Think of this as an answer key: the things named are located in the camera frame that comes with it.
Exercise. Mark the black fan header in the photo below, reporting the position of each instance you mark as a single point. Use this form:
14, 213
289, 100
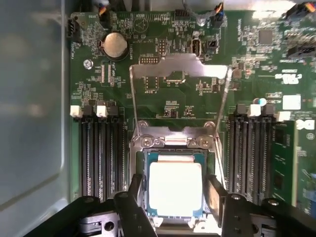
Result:
72, 28

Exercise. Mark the square grey chip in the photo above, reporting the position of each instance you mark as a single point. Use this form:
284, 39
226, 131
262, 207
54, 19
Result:
265, 36

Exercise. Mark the silver coin battery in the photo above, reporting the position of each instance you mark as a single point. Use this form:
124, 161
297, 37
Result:
115, 44

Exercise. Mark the dark grey PC case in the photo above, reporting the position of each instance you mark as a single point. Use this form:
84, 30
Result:
29, 98

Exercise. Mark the silver capacitor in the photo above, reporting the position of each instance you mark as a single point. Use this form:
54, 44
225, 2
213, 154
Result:
201, 20

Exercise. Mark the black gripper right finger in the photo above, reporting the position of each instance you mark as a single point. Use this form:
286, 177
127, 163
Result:
237, 217

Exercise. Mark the CPU socket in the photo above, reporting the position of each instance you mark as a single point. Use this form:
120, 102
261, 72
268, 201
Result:
209, 160

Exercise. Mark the white square sticker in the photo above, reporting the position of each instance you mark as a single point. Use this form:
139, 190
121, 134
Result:
291, 102

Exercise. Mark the white clip RAM slot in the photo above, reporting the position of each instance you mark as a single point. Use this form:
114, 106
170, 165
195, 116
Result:
247, 160
111, 158
86, 158

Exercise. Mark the silver square CPU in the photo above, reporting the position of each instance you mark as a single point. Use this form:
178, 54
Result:
175, 185

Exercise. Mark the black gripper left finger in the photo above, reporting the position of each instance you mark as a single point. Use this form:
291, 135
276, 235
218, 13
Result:
123, 217

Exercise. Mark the green RAM stick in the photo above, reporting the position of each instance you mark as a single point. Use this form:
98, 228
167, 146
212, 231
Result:
284, 160

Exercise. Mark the silver internal USB port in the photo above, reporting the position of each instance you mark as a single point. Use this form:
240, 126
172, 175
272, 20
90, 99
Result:
196, 45

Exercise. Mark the metal socket cover frame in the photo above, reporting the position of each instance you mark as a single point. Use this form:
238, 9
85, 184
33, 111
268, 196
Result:
182, 64

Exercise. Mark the green motherboard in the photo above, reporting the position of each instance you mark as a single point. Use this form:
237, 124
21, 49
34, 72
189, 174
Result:
123, 84

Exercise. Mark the black clip RAM slot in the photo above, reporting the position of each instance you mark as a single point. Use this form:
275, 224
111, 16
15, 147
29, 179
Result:
260, 160
98, 158
121, 158
234, 160

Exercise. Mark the silver board screw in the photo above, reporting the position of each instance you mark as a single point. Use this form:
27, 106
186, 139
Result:
88, 64

